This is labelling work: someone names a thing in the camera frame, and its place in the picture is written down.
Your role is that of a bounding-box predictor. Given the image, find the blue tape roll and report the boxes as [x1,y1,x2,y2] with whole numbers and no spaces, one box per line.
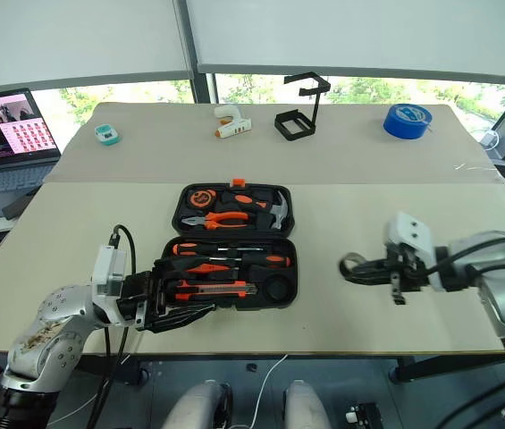
[383,103,434,141]

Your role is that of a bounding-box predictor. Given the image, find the orange handled pliers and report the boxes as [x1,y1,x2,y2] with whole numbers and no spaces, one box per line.
[181,211,251,231]

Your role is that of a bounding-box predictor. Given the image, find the claw hammer with black handle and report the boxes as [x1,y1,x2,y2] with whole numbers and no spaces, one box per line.
[223,189,290,232]

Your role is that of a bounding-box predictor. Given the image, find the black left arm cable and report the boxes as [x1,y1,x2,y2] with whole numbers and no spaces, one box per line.
[87,224,138,429]

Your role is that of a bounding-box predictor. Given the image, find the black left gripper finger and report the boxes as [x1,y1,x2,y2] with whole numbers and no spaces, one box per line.
[147,312,208,334]
[162,304,215,316]

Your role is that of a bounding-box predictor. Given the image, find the black orange screwdriver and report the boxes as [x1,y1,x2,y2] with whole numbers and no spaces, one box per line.
[209,253,292,270]
[164,242,263,259]

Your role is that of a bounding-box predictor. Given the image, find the orange black tape measure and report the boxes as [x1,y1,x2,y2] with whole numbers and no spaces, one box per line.
[188,189,217,209]

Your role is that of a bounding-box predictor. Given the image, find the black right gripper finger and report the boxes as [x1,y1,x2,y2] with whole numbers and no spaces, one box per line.
[354,260,391,273]
[345,270,394,286]

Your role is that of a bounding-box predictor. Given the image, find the black robot foot block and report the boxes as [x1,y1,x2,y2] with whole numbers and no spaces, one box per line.
[345,401,385,429]

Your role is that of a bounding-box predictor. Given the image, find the black tool case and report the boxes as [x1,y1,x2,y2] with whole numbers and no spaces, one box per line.
[160,178,300,312]

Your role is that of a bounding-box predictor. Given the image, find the silver left robot leg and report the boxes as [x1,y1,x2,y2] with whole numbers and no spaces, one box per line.
[162,379,235,429]

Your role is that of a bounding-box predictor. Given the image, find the silver right robot leg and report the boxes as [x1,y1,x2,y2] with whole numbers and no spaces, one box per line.
[283,379,332,429]

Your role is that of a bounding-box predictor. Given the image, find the tan paper table cover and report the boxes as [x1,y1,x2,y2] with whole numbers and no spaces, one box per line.
[42,101,505,185]

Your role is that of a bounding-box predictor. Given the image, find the orange test pen screwdriver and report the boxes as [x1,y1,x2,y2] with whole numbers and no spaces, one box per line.
[185,262,238,275]

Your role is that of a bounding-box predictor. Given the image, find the dark window frame post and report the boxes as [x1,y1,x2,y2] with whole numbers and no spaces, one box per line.
[173,0,217,105]

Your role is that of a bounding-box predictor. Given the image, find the orange black utility knife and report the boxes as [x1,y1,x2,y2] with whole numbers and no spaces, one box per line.
[172,279,258,302]

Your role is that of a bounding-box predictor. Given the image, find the white roller blind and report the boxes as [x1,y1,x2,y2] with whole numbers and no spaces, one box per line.
[0,0,193,93]
[184,0,505,81]

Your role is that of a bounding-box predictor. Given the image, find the open grey laptop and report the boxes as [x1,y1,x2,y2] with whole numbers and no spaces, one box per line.
[0,88,63,223]

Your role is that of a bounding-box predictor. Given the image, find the silver robot leg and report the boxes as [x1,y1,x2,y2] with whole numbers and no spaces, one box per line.
[162,379,235,429]
[283,379,332,429]

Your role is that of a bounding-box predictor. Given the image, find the black wire frame stand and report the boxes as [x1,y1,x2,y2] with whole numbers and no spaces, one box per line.
[274,71,332,142]

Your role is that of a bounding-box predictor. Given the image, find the teal digital timer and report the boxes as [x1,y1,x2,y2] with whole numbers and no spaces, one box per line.
[94,123,122,147]

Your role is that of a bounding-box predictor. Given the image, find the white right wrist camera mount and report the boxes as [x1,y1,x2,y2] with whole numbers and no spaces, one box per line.
[383,211,449,292]

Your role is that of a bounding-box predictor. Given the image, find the white glue gun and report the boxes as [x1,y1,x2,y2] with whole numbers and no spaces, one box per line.
[210,104,252,139]

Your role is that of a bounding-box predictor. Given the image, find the black table frame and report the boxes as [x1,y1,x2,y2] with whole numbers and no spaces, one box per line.
[77,354,505,386]

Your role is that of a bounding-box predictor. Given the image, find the white floor cable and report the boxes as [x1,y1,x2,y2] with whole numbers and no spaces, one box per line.
[229,355,289,429]

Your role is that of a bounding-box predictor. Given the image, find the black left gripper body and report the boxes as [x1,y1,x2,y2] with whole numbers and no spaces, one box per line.
[116,267,168,332]

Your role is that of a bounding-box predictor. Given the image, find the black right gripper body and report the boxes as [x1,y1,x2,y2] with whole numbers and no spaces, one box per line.
[383,248,432,306]

